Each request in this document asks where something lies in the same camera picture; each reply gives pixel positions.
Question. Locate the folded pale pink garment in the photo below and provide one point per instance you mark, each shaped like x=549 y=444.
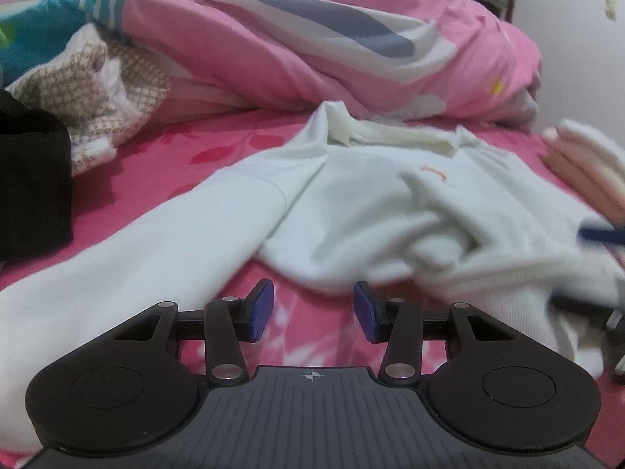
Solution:
x=576 y=171

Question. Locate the pink floral quilt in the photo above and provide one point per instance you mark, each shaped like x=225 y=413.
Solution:
x=302 y=49

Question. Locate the white sweatshirt orange bear outline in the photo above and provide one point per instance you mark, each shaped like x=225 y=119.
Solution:
x=342 y=215

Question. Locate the black garment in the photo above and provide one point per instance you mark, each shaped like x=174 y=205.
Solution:
x=29 y=180

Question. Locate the beige checked garment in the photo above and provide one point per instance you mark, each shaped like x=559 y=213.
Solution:
x=63 y=93

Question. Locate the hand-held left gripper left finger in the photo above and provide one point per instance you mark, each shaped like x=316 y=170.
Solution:
x=259 y=310

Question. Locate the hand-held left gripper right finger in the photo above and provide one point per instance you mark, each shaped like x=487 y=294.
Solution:
x=367 y=312

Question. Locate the pink leaf print bed sheet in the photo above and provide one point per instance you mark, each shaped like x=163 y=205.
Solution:
x=195 y=156

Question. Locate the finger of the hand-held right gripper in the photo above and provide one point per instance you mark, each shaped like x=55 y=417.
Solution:
x=586 y=303
x=603 y=234

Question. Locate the teal striped cloth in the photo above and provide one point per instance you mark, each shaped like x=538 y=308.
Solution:
x=39 y=10

